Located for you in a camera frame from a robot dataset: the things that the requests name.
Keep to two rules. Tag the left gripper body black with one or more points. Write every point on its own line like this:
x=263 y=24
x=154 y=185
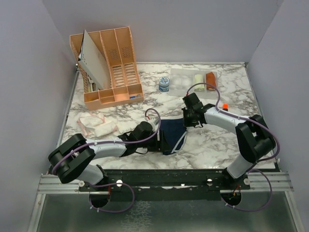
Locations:
x=152 y=144

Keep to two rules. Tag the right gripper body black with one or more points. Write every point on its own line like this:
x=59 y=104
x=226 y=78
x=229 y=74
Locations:
x=189 y=120

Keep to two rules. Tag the navy blue underwear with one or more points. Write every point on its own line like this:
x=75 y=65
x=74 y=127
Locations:
x=174 y=132

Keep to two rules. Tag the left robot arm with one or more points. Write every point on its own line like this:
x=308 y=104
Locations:
x=72 y=159

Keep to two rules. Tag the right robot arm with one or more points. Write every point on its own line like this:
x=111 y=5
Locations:
x=253 y=136

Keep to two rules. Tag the white pink underwear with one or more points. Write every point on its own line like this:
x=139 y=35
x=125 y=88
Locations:
x=95 y=125

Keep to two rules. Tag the orange capped marker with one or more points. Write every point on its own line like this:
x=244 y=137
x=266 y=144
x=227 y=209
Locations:
x=225 y=107

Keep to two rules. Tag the clear plastic tray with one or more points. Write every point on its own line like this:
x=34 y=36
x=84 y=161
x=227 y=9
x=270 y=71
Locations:
x=181 y=79

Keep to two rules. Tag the blue item in organizer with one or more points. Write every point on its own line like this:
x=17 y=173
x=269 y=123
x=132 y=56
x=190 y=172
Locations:
x=135 y=96

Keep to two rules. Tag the rolled cream cloth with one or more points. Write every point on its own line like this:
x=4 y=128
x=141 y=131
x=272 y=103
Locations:
x=198 y=81

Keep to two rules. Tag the rolled orange cloth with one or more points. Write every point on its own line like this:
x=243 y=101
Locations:
x=211 y=81

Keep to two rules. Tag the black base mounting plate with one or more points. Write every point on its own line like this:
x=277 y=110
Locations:
x=165 y=185

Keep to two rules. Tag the small blue white jar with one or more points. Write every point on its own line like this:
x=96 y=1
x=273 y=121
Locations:
x=163 y=84

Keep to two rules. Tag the orange desk file organizer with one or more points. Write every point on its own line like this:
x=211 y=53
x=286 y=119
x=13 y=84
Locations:
x=116 y=46

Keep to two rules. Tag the white perforated board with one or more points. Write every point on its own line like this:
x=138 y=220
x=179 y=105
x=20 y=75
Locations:
x=94 y=64

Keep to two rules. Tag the aluminium rail frame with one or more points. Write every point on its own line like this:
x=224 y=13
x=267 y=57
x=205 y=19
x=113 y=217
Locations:
x=268 y=206

